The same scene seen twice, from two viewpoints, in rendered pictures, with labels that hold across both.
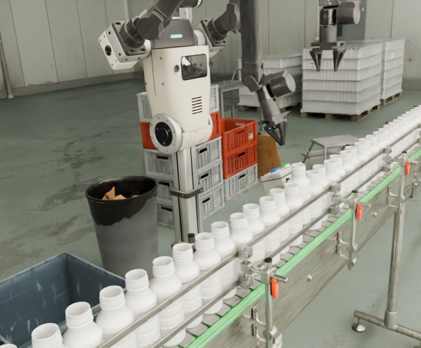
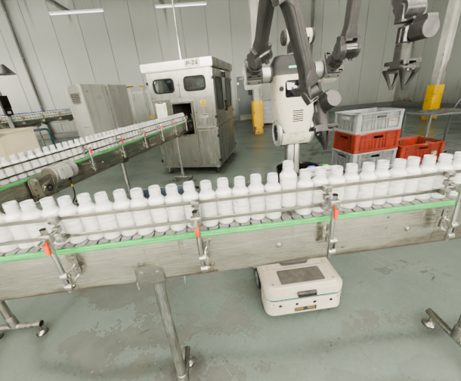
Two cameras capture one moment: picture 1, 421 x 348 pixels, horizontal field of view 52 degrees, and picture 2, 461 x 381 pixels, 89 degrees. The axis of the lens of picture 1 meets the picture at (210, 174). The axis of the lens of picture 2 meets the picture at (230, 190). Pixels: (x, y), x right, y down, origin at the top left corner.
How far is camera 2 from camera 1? 0.78 m
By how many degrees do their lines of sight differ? 43
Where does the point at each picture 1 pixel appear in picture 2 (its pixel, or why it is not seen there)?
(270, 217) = (236, 190)
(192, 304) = (155, 218)
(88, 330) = (83, 205)
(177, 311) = (138, 218)
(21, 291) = not seen: hidden behind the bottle
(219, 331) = (168, 240)
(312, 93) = not seen: outside the picture
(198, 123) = (298, 128)
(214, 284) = (171, 214)
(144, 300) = (117, 204)
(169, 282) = (134, 200)
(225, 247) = (186, 196)
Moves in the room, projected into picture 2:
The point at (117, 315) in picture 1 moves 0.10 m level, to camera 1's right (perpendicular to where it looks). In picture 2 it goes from (98, 205) to (109, 213)
